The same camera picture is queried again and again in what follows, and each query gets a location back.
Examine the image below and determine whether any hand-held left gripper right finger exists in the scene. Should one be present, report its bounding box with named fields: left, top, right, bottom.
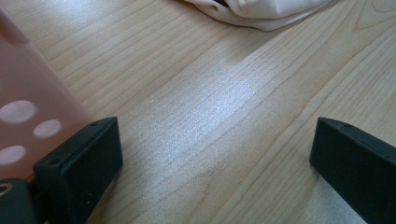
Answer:
left=309, top=117, right=396, bottom=224

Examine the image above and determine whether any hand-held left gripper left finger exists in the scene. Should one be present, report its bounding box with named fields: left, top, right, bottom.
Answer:
left=33, top=117, right=123, bottom=224

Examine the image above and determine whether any pink plastic basket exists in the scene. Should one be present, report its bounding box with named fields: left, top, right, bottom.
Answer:
left=0, top=8, right=93, bottom=182

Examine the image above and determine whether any beige cloth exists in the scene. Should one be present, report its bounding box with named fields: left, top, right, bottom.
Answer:
left=182, top=0, right=334, bottom=33

